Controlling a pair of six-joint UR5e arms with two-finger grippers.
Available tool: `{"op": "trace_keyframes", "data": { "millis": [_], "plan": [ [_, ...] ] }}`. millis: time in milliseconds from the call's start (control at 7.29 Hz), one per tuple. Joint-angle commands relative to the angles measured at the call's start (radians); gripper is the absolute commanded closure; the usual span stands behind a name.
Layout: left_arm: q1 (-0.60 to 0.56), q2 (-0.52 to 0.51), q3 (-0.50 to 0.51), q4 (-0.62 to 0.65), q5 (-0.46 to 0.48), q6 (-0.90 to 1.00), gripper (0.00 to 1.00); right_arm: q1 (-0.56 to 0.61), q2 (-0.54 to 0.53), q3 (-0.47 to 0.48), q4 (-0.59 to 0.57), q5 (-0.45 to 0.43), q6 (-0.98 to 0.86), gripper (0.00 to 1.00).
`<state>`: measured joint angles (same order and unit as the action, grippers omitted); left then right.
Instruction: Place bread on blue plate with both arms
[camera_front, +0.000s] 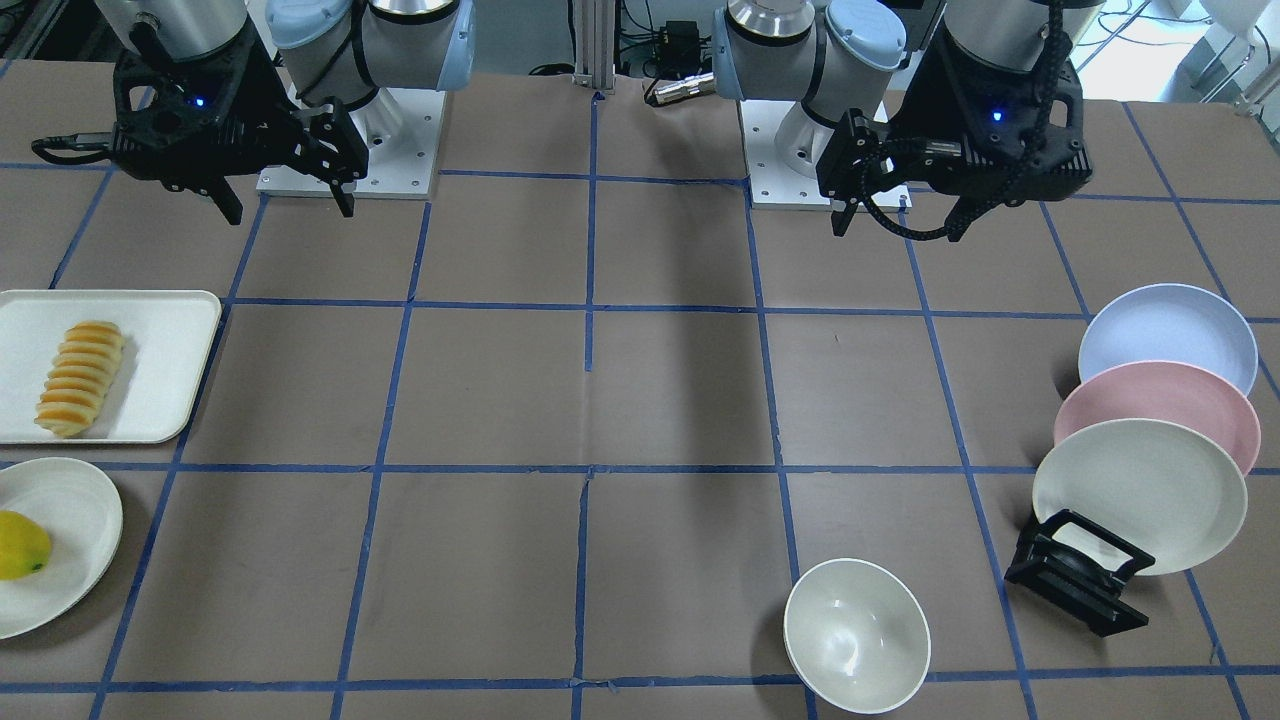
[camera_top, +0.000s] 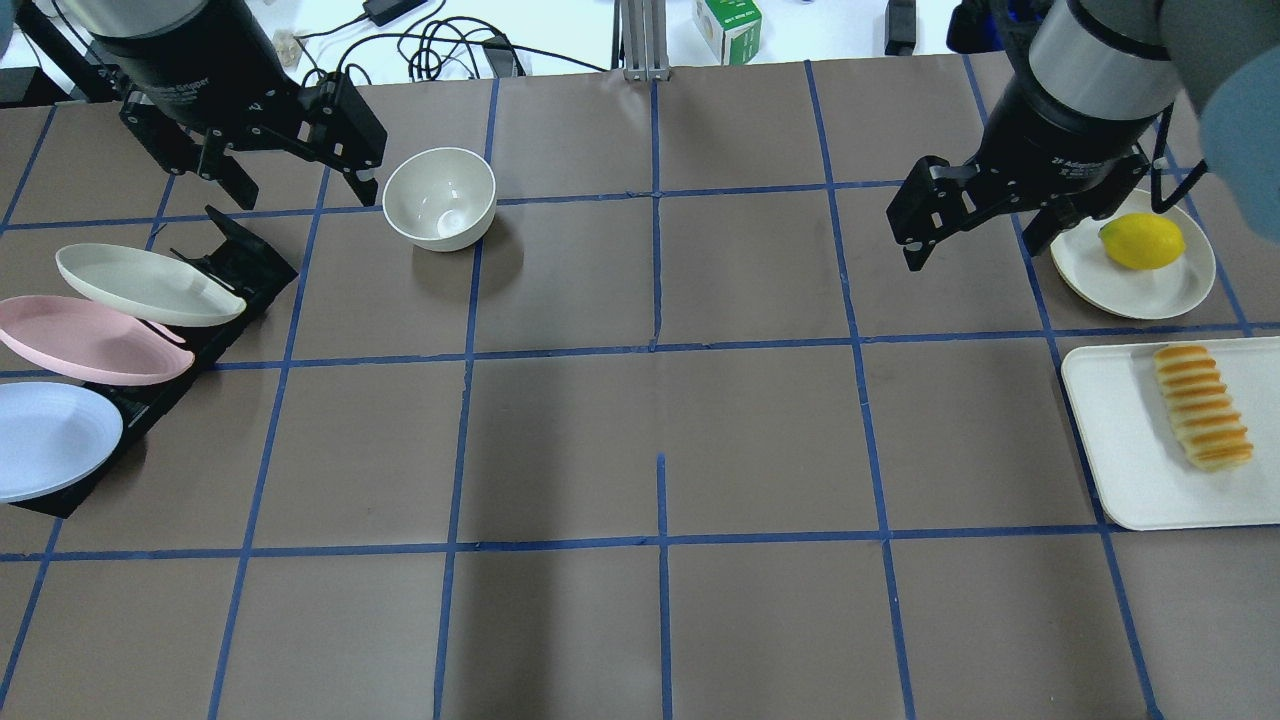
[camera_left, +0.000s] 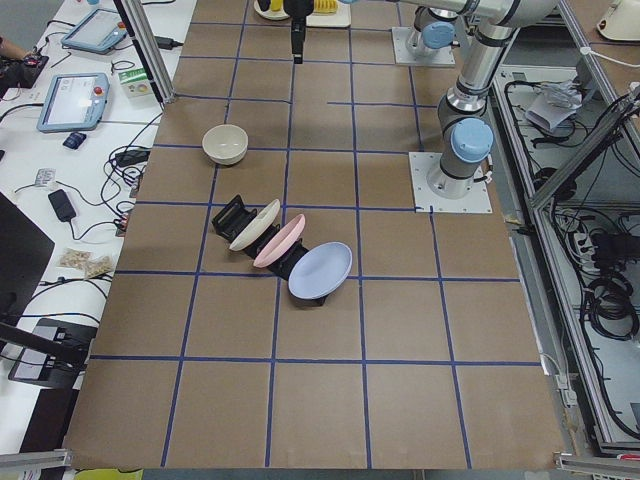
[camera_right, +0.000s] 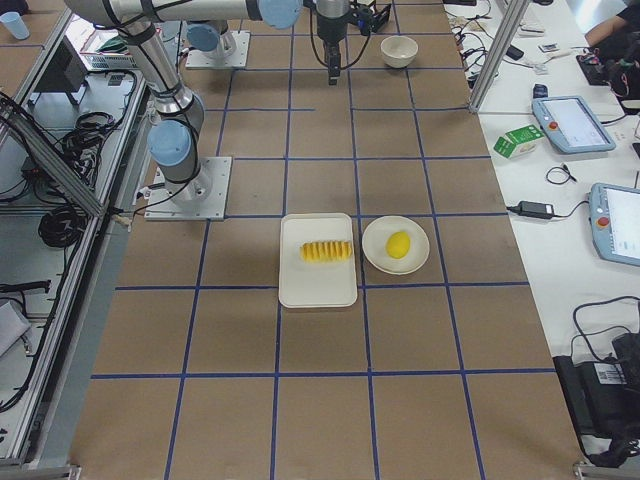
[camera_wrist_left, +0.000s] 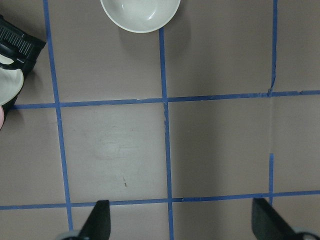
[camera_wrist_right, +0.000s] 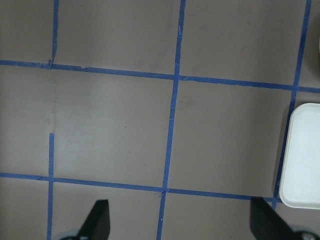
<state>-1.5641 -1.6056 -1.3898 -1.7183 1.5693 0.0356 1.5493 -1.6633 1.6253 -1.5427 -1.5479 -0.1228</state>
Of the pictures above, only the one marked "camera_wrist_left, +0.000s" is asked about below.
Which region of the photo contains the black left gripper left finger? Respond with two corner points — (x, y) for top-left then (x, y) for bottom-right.
(79, 200), (111, 240)

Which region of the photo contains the cream plate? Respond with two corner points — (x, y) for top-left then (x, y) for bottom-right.
(0, 54), (24, 106)

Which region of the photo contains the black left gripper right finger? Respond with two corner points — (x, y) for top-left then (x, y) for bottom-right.
(251, 198), (296, 240)

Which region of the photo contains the black dish rack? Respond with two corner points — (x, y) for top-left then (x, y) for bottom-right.
(0, 14), (47, 115)

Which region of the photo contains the cream ceramic bowl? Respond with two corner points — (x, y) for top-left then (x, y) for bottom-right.
(100, 0), (181, 34)

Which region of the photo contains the pink plate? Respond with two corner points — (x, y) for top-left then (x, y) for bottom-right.
(0, 106), (5, 130)

